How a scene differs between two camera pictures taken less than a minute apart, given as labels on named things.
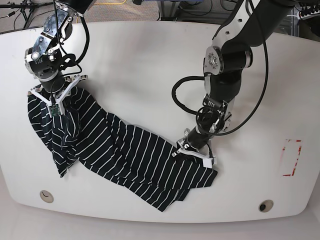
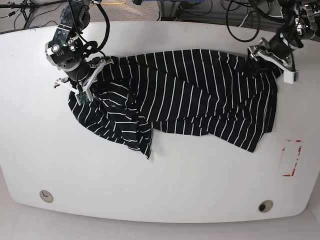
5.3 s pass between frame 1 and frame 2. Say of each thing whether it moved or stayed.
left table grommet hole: stayed
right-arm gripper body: moved
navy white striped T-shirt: moved
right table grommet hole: stayed
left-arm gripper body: moved
